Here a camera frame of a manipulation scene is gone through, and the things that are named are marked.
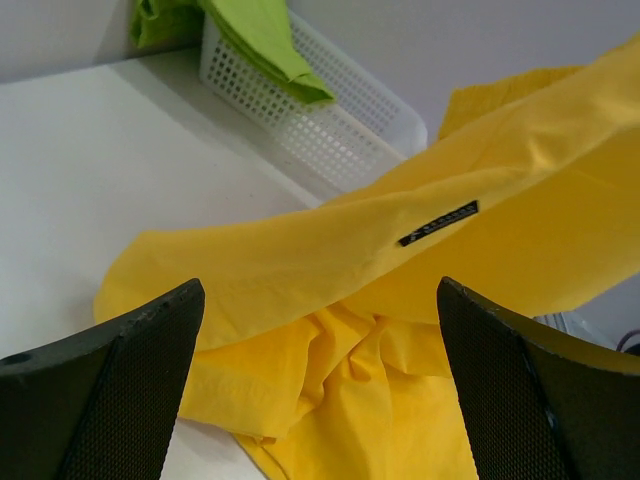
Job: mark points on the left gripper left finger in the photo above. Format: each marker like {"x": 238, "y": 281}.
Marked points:
{"x": 102, "y": 403}

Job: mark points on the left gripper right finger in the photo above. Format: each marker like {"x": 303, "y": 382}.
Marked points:
{"x": 538, "y": 403}

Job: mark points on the yellow shorts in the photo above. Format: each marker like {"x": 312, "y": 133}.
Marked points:
{"x": 320, "y": 347}

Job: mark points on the green folded shorts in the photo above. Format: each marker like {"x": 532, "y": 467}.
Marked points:
{"x": 259, "y": 31}

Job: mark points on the white perforated plastic basket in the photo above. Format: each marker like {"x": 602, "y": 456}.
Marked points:
{"x": 329, "y": 148}

